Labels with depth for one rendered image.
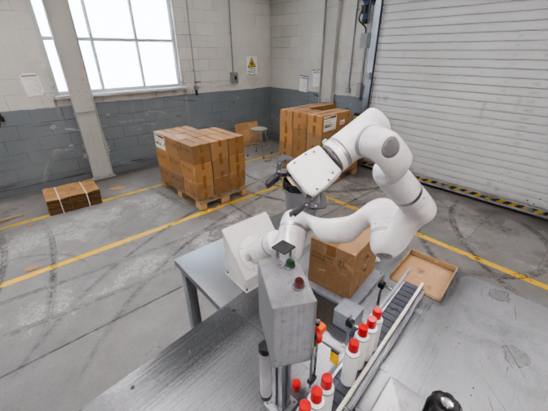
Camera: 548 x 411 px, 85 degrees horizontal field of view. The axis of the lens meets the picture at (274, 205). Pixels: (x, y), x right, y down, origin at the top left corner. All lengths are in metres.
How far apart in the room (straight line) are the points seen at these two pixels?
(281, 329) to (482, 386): 0.98
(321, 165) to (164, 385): 1.01
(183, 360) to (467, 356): 1.15
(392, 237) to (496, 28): 4.17
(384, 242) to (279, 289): 0.48
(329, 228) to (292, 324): 0.55
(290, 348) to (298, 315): 0.10
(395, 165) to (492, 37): 4.33
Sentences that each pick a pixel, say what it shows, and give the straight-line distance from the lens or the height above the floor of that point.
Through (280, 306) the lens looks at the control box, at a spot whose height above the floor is 1.47.
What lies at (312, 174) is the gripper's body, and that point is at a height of 1.68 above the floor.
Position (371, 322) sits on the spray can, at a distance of 1.19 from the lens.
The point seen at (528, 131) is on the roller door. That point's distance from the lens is 4.94.
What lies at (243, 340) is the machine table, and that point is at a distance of 1.42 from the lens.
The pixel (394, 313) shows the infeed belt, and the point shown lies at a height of 0.88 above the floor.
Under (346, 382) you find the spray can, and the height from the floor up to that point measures 0.91.
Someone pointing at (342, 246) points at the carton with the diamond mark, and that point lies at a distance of 1.46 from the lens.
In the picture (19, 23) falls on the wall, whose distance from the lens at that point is 5.67.
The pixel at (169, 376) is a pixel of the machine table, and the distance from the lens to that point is 1.38.
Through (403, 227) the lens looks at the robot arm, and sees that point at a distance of 1.04.
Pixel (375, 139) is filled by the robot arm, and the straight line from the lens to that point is 0.69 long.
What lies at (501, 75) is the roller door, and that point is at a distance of 4.94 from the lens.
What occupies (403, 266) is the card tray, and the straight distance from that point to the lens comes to 1.91.
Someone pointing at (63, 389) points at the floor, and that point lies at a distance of 2.64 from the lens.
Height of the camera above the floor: 1.94
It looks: 27 degrees down
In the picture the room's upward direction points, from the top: straight up
